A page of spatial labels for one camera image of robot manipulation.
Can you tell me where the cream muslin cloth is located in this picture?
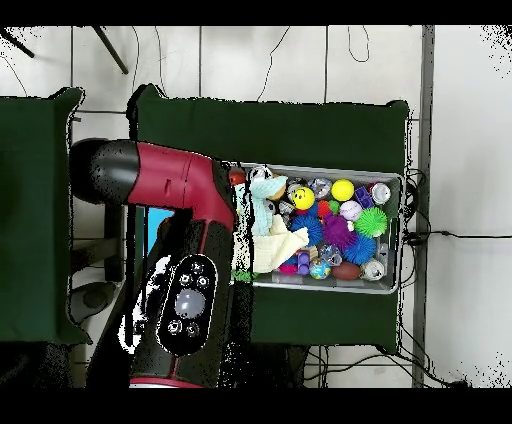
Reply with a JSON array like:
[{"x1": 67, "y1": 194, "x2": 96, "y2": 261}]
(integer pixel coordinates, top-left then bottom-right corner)
[{"x1": 251, "y1": 215, "x2": 311, "y2": 275}]

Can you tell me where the wooden box with three holes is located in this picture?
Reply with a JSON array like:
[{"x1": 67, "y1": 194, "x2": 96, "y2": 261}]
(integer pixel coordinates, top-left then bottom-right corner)
[{"x1": 143, "y1": 205, "x2": 177, "y2": 257}]

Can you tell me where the light blue muslin cloth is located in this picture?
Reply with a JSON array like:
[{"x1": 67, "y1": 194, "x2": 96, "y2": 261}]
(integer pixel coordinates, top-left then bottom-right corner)
[{"x1": 245, "y1": 175, "x2": 289, "y2": 237}]

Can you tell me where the yellow smiley face ball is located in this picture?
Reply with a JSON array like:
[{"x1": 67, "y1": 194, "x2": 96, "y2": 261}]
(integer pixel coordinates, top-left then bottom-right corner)
[{"x1": 290, "y1": 186, "x2": 316, "y2": 211}]

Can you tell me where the blue spiky rubber ball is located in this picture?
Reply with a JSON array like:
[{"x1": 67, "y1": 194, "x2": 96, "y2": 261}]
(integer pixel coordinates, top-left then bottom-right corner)
[{"x1": 290, "y1": 214, "x2": 324, "y2": 246}]

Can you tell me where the dark green table cloth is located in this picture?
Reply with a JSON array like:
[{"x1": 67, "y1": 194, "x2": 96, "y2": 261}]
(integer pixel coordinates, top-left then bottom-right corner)
[
  {"x1": 0, "y1": 87, "x2": 93, "y2": 346},
  {"x1": 125, "y1": 84, "x2": 411, "y2": 355}
]

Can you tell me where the purple monster toy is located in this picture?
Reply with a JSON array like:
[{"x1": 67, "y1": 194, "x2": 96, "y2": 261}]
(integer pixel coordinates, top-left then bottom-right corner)
[{"x1": 321, "y1": 213, "x2": 358, "y2": 251}]

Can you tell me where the plain yellow ball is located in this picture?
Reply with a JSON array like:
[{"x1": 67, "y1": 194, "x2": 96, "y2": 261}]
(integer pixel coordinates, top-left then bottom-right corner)
[{"x1": 330, "y1": 178, "x2": 356, "y2": 202}]

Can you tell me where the black tripod leg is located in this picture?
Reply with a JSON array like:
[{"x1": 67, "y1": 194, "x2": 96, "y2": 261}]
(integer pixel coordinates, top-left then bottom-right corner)
[
  {"x1": 0, "y1": 27, "x2": 36, "y2": 60},
  {"x1": 90, "y1": 25, "x2": 130, "y2": 76}
]

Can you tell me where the shallow wire mesh bin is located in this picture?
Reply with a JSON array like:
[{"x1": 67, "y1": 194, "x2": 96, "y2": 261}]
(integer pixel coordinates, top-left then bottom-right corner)
[{"x1": 229, "y1": 160, "x2": 405, "y2": 296}]

